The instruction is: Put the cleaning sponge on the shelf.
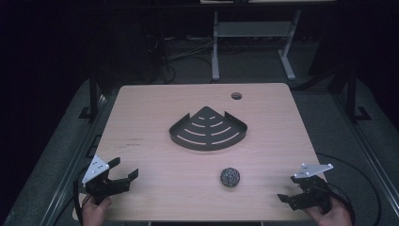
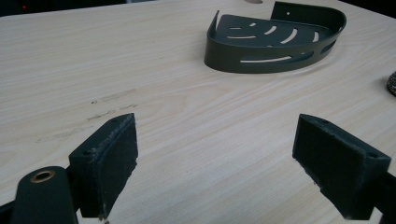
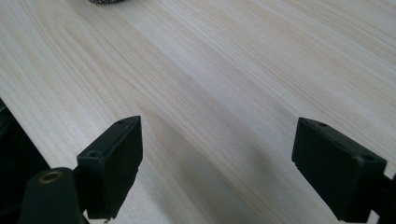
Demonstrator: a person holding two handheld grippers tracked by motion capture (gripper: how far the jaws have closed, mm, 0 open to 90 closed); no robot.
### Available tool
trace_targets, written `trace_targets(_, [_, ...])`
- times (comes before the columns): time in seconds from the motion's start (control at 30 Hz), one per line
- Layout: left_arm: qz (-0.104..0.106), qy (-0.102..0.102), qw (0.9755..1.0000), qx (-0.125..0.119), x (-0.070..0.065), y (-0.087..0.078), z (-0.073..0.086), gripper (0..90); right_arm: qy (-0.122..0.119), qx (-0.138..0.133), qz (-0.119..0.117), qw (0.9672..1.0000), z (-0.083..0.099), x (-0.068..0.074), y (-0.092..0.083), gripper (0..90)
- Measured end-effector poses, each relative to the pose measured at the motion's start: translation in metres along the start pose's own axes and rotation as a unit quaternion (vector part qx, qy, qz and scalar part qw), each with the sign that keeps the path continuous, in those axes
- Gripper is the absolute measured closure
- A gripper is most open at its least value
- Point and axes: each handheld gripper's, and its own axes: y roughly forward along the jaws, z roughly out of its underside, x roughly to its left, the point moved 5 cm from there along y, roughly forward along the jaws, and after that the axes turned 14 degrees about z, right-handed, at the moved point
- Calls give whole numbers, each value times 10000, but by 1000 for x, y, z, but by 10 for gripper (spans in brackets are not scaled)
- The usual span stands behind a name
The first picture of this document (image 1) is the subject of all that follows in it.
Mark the steel wool scrubber ball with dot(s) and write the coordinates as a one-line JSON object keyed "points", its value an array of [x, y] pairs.
{"points": [[230, 177]]}

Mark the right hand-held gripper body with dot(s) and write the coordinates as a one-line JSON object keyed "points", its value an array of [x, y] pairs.
{"points": [[312, 190]]}

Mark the person's left hand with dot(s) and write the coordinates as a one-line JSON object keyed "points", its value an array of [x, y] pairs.
{"points": [[94, 214]]}

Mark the black metal corner shelf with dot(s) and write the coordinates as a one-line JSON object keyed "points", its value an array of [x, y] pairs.
{"points": [[207, 132]]}

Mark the grey metal desk stand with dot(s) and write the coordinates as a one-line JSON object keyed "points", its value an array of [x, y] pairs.
{"points": [[254, 29]]}

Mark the black frame post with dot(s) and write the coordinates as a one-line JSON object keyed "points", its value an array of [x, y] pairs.
{"points": [[351, 94], [93, 94]]}

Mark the person's right hand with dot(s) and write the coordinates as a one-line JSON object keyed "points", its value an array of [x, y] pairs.
{"points": [[334, 216]]}

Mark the aluminium frame rail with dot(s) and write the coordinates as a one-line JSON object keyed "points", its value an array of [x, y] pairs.
{"points": [[370, 150], [73, 163]]}

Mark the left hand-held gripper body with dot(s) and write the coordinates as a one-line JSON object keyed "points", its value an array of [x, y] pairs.
{"points": [[99, 185]]}

